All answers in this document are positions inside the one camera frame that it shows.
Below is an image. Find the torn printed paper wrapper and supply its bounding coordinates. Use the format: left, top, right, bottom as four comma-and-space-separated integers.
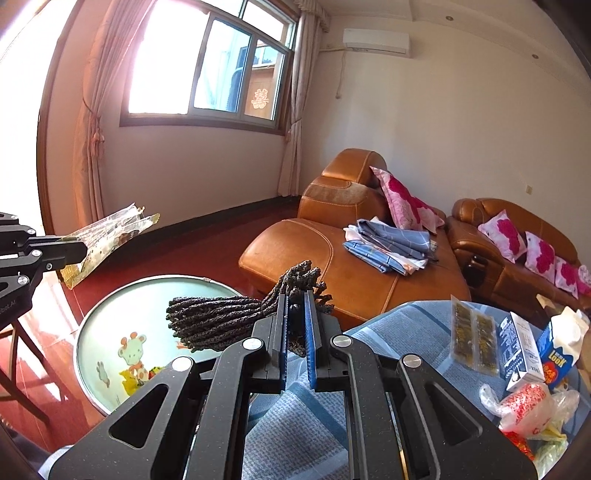
60, 204, 160, 290

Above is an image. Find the red orange snack wrapper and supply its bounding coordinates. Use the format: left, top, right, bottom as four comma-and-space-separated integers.
503, 431, 534, 461

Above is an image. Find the clear bag red white print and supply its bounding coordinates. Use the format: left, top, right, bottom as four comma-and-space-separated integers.
479, 383, 580, 441

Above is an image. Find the yellow plastic bag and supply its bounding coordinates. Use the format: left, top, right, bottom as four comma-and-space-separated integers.
119, 367, 162, 396

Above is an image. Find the pale yellow plastic wrapper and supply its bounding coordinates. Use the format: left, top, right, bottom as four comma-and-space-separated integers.
533, 426, 569, 479

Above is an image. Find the blue plaid tablecloth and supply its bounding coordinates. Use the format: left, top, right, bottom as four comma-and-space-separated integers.
242, 300, 537, 479

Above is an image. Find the clear dark snack packet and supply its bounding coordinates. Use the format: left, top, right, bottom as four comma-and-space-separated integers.
450, 296, 499, 376

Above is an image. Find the white blue milk box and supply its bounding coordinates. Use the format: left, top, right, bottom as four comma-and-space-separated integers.
498, 312, 545, 392

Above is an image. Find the brown leather three-seat sofa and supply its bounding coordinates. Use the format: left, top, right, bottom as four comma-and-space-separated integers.
446, 198, 590, 326

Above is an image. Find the blue Look milk carton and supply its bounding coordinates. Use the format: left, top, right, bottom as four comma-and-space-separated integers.
537, 307, 590, 389

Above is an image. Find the folded blue plaid bedding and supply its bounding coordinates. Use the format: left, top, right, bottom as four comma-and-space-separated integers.
342, 217, 439, 276

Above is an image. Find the pink floral pillow on chaise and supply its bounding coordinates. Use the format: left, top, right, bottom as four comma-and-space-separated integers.
370, 167, 445, 234

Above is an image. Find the brown leather chaise sofa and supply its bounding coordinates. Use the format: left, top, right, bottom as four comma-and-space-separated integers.
238, 148, 471, 329

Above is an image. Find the pink left curtain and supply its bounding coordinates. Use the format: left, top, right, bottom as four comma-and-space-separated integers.
72, 0, 154, 227

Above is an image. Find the large framed window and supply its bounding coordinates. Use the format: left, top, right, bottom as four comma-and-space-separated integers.
120, 1, 297, 133

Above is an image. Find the beige right curtain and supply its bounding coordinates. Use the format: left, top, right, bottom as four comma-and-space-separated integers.
277, 12, 322, 197

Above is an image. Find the white wall air conditioner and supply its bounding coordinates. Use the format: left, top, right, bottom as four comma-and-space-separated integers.
342, 28, 411, 57

